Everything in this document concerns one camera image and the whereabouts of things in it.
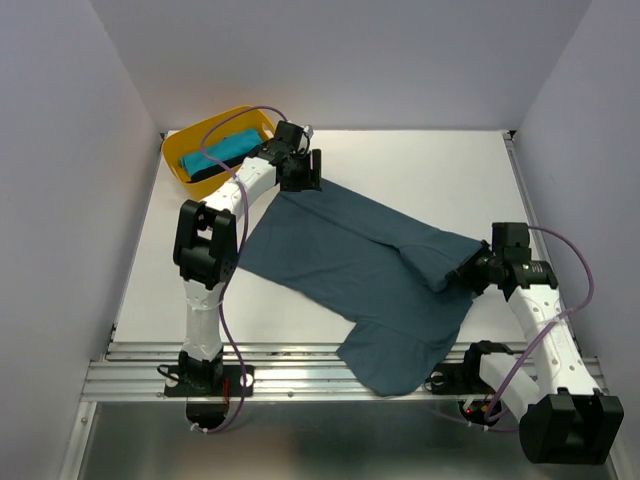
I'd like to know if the dark blue-grey t shirt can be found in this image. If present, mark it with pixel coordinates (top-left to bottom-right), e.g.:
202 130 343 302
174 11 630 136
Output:
240 180 482 396

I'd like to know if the yellow plastic basket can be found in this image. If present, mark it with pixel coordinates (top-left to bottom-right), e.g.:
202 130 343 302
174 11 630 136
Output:
161 105 275 200

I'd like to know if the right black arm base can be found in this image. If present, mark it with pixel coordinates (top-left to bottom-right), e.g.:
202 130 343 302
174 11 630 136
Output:
425 340 514 395

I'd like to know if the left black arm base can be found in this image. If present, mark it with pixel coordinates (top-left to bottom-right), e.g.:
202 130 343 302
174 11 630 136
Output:
156 351 255 398

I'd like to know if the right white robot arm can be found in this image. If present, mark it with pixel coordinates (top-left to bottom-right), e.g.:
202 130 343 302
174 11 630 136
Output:
456 222 624 465

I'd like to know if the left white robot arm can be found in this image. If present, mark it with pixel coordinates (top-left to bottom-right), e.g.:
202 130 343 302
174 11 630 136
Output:
173 120 321 394

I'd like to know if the rolled teal t shirt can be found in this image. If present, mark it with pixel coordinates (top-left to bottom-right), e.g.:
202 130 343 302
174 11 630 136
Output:
179 129 262 179

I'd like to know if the rolled black t shirt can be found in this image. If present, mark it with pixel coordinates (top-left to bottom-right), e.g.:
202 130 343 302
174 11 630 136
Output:
190 145 261 184

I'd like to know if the aluminium right side rail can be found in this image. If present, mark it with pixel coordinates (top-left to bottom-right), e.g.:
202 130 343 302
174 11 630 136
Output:
503 129 544 231

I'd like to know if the aluminium rail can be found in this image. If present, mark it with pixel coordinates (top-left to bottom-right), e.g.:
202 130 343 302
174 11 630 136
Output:
503 129 544 231
82 341 609 402

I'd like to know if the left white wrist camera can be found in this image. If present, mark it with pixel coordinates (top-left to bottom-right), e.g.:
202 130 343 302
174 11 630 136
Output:
303 125 314 144

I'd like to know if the aluminium front rail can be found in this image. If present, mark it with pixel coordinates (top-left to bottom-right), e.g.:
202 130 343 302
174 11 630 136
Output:
82 341 609 402

